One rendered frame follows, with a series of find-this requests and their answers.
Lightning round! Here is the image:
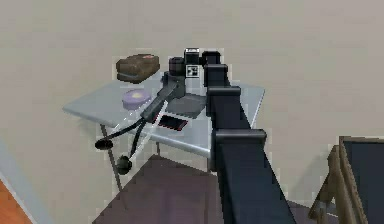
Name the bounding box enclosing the black red-edged phone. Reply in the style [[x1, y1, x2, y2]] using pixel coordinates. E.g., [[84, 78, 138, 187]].
[[157, 113, 189, 132]]

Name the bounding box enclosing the brown framed dark board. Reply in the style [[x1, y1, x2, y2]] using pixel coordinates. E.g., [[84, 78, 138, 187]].
[[308, 135, 384, 224]]

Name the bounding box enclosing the grey metal table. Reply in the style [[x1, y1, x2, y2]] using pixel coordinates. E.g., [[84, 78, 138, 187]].
[[61, 71, 267, 194]]

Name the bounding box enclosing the purple round dish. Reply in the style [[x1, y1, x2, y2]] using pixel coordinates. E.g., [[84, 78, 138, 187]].
[[121, 88, 152, 111]]

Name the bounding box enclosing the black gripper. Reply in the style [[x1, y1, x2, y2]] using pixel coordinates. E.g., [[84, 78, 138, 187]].
[[94, 56, 188, 176]]

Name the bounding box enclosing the brown rounded box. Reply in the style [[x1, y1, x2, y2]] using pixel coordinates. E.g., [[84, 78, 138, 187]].
[[115, 53, 161, 84]]

